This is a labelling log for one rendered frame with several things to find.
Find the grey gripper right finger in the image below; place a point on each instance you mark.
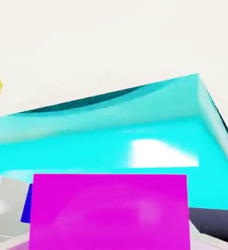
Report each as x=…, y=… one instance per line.
x=215, y=224

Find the small magenta cube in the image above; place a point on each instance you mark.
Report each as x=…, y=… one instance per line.
x=109, y=212

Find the large cyan box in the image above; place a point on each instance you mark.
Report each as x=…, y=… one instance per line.
x=86, y=148

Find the small blue cube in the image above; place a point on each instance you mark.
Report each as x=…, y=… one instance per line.
x=27, y=207

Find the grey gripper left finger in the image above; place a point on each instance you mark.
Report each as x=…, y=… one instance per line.
x=6, y=244

